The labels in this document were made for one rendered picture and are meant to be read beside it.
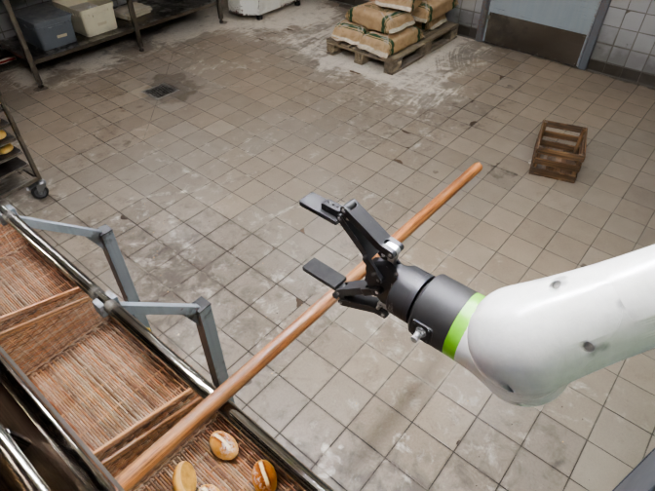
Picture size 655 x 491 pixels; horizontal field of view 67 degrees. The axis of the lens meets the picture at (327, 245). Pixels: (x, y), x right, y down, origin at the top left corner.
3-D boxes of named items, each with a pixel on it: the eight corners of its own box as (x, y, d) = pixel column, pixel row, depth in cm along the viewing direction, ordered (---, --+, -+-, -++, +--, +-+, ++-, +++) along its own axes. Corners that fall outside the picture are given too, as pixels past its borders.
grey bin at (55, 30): (44, 53, 441) (32, 24, 425) (17, 39, 465) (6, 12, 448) (81, 40, 461) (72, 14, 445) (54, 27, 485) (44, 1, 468)
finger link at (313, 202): (335, 225, 69) (335, 221, 69) (298, 205, 73) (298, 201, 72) (349, 214, 71) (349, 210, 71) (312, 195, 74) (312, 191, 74)
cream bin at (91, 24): (88, 38, 465) (79, 12, 448) (59, 26, 487) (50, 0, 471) (121, 27, 485) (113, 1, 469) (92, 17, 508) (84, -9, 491)
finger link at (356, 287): (392, 272, 72) (397, 280, 72) (346, 279, 81) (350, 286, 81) (376, 287, 70) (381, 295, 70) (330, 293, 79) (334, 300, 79)
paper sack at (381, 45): (386, 62, 452) (387, 44, 440) (355, 52, 470) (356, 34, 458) (425, 40, 483) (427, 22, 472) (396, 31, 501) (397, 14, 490)
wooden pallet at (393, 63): (392, 75, 460) (393, 59, 450) (326, 53, 498) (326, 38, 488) (456, 37, 527) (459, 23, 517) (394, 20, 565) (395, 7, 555)
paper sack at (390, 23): (415, 29, 467) (417, 11, 456) (389, 39, 448) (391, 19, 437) (367, 14, 501) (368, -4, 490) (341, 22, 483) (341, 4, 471)
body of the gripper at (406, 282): (411, 296, 63) (354, 262, 67) (404, 337, 69) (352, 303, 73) (443, 264, 67) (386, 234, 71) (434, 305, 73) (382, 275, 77)
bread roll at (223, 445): (204, 445, 145) (201, 436, 141) (221, 429, 148) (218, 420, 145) (227, 468, 140) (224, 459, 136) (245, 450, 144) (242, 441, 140)
